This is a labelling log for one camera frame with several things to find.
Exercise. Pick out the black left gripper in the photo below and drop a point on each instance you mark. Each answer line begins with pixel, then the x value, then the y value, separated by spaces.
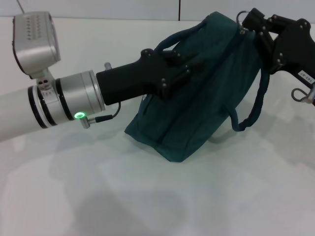
pixel 128 78

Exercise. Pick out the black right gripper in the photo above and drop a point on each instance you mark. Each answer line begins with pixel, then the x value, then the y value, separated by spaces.
pixel 292 49

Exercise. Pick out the teal blue lunch bag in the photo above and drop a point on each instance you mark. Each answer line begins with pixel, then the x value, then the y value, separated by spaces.
pixel 204 98

